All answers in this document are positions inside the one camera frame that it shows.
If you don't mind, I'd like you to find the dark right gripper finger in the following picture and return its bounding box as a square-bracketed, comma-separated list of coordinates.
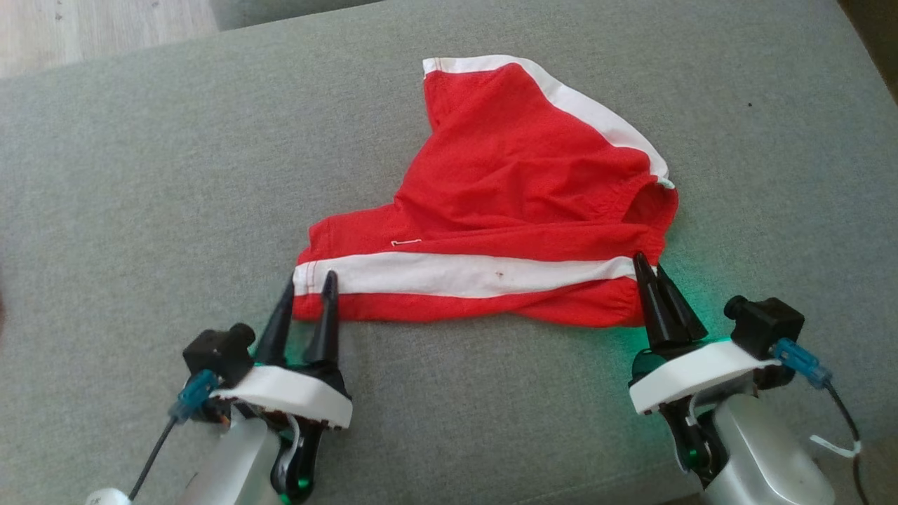
[633, 251, 680, 351]
[656, 264, 708, 343]

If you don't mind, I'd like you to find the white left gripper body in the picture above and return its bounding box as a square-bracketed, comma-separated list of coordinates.
[210, 363, 353, 503]

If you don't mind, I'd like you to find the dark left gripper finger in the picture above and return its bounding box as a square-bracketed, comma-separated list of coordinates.
[303, 270, 341, 365]
[256, 272, 295, 365]

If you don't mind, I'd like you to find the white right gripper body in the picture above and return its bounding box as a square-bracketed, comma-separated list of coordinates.
[629, 339, 779, 487]

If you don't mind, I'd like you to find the red and white basketball jersey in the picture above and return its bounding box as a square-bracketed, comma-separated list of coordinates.
[291, 55, 679, 328]

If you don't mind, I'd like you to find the grey fabric sofa seat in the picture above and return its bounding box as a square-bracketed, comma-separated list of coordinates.
[0, 0, 898, 505]

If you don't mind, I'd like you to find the grey fabric sofa cushion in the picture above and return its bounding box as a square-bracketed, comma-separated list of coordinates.
[210, 0, 383, 30]

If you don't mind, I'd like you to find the blue left cable connector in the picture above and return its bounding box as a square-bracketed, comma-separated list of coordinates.
[168, 370, 220, 424]

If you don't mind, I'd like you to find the blue cable connector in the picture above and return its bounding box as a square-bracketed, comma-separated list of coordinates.
[168, 370, 220, 424]
[772, 338, 833, 390]

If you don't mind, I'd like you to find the blue right cable connector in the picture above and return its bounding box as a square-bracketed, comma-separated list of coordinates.
[772, 338, 833, 390]

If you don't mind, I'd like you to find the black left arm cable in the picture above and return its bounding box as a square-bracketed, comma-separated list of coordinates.
[130, 417, 176, 500]

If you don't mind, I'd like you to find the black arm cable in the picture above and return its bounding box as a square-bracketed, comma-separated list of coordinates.
[130, 417, 176, 500]
[824, 382, 872, 505]

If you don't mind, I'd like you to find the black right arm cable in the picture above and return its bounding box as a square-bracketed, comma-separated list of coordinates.
[824, 382, 872, 505]

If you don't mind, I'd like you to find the white cable tie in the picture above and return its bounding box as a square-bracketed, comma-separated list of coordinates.
[810, 435, 862, 459]

